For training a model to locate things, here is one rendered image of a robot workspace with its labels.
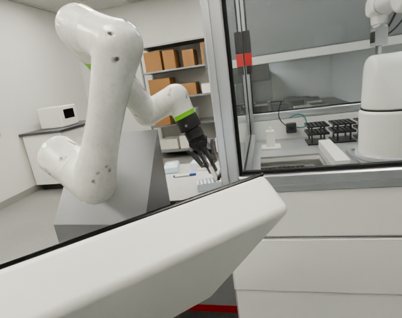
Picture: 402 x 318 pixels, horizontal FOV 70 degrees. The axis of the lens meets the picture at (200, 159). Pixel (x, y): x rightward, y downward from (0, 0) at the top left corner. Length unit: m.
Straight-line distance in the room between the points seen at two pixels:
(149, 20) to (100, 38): 5.10
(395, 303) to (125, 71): 0.82
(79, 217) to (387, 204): 0.96
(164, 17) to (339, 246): 5.35
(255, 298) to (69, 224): 0.72
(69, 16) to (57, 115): 4.05
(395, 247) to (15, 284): 0.67
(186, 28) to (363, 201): 5.16
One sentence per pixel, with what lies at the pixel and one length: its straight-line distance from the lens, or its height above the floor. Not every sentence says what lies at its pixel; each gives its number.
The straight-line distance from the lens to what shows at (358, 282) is 0.78.
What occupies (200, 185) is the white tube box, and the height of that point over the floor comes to 0.80.
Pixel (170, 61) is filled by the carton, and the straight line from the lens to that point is 5.15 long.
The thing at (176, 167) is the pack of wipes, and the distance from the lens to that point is 1.83.
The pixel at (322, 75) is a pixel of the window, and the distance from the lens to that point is 0.62.
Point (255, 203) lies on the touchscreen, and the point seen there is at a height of 1.18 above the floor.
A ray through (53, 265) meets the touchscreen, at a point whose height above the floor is 1.19.
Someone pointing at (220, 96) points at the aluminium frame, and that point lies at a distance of 0.60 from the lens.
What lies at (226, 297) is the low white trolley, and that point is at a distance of 1.70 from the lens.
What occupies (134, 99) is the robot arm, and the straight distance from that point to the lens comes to 1.07.
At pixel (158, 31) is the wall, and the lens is 5.77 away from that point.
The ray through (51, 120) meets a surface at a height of 1.03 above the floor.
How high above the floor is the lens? 1.30
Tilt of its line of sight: 15 degrees down
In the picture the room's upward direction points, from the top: 8 degrees counter-clockwise
